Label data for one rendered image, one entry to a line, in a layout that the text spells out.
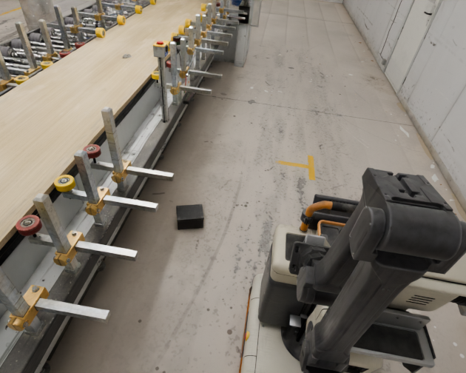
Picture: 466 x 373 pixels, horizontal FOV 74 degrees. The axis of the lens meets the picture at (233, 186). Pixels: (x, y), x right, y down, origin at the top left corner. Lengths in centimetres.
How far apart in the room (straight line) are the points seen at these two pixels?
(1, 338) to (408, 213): 140
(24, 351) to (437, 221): 126
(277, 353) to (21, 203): 132
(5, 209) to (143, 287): 101
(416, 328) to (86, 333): 167
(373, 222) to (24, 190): 141
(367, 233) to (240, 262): 191
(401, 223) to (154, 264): 199
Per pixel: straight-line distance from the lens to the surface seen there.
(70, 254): 137
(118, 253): 130
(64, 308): 123
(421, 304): 99
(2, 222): 146
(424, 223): 39
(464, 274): 82
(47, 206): 118
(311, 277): 70
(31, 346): 136
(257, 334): 172
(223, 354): 197
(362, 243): 39
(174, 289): 214
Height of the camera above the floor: 185
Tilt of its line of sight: 42 degrees down
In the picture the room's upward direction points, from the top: 7 degrees clockwise
